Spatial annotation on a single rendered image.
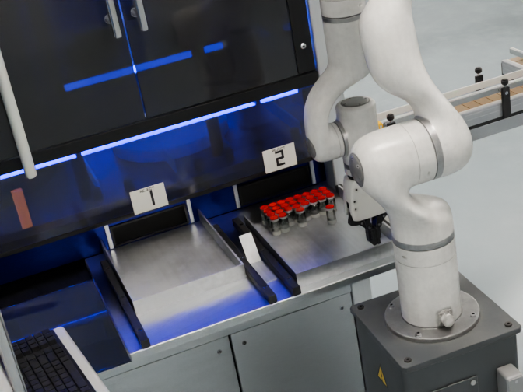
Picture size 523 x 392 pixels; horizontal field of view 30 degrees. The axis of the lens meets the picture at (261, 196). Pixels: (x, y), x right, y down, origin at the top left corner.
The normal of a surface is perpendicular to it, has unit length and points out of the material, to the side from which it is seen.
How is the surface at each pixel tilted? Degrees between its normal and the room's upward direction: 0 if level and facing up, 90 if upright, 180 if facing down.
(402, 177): 95
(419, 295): 90
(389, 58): 81
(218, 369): 90
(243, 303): 0
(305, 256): 0
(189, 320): 0
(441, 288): 90
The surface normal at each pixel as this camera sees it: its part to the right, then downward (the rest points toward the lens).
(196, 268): -0.17, -0.89
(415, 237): -0.29, 0.44
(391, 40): -0.04, 0.22
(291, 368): 0.35, 0.35
